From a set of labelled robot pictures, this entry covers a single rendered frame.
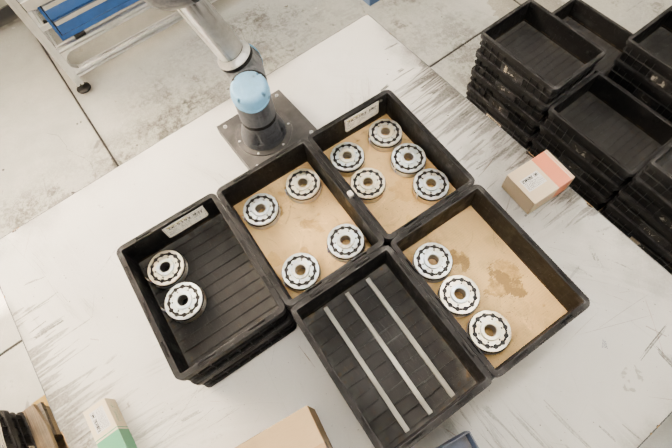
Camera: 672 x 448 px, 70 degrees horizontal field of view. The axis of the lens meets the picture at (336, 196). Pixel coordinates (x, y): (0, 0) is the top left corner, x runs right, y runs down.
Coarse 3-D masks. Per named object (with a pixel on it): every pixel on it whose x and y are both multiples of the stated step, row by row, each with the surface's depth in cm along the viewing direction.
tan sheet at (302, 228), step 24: (312, 168) 144; (264, 192) 142; (240, 216) 139; (288, 216) 138; (312, 216) 137; (336, 216) 137; (264, 240) 135; (288, 240) 134; (312, 240) 134; (336, 264) 130; (288, 288) 128
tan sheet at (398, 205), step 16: (368, 128) 150; (336, 144) 148; (368, 144) 147; (400, 144) 146; (368, 160) 144; (384, 160) 144; (384, 176) 142; (400, 176) 141; (400, 192) 139; (448, 192) 138; (368, 208) 137; (384, 208) 137; (400, 208) 136; (416, 208) 136; (384, 224) 135; (400, 224) 134
